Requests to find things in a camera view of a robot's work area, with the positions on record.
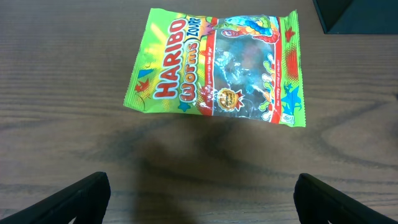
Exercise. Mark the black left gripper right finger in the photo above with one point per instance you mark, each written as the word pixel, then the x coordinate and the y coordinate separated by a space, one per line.
pixel 318 203

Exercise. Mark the green Haribo worms bag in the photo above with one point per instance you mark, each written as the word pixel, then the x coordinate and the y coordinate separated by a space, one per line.
pixel 237 67

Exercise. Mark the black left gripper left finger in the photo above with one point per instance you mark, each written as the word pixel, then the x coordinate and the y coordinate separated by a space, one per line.
pixel 84 201

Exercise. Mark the black open gift box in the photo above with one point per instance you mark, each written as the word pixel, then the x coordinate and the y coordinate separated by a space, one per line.
pixel 357 16

